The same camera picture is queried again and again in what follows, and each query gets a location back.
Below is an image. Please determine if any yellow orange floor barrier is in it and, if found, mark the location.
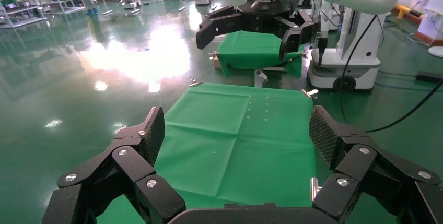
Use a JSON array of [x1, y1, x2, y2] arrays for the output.
[[392, 4, 423, 26]]

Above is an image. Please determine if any small green cloth covered table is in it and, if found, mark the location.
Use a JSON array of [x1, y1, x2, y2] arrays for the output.
[[216, 30, 306, 78]]

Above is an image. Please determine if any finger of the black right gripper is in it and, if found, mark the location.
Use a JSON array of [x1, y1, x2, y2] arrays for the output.
[[195, 5, 243, 50], [279, 9, 317, 61]]

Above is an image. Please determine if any black floor power box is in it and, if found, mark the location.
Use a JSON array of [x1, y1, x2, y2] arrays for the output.
[[416, 72, 443, 84]]

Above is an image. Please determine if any green table cloth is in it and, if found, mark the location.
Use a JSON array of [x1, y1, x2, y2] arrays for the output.
[[97, 82, 317, 224]]

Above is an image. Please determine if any black cable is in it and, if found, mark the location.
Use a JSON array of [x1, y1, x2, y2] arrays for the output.
[[338, 14, 443, 133]]

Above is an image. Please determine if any white machine housing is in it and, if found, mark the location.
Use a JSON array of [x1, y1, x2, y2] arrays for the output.
[[417, 0, 443, 45]]

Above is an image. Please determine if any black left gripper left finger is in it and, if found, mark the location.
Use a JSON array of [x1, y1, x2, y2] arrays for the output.
[[41, 106, 186, 224]]

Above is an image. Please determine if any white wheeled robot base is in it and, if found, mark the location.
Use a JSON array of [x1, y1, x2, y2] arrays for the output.
[[306, 0, 382, 92]]

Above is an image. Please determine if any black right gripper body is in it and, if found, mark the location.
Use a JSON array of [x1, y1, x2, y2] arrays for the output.
[[237, 0, 312, 38]]

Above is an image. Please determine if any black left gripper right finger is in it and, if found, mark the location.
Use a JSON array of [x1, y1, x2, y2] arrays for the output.
[[309, 104, 443, 224]]

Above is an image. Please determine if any white tube fitting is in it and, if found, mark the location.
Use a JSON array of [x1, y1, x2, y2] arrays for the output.
[[254, 69, 269, 88]]

